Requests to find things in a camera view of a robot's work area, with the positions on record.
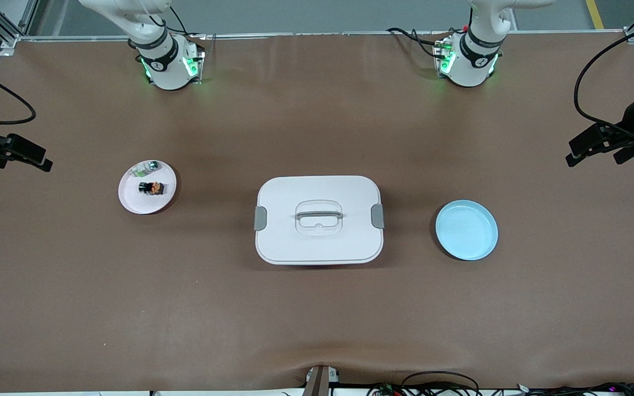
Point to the black orange switch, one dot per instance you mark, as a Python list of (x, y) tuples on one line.
[(152, 188)]

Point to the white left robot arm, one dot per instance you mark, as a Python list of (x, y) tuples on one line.
[(476, 60)]

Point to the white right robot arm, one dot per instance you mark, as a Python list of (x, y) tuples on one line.
[(165, 71)]

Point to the pink round plate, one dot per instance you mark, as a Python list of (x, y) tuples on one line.
[(141, 204)]

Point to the blue round plate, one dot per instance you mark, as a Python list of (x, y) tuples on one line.
[(466, 231)]

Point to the grey box latch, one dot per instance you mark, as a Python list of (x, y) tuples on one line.
[(260, 218), (378, 216)]

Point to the white lidded storage box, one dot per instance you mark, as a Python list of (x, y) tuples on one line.
[(317, 242)]

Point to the small circuit board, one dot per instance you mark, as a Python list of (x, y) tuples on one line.
[(389, 390)]

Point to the brown table mat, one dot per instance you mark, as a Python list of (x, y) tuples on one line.
[(317, 319)]

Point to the green push button switch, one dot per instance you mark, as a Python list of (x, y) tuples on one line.
[(146, 168)]

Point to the aluminium camera post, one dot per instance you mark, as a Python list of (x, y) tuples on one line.
[(320, 382)]

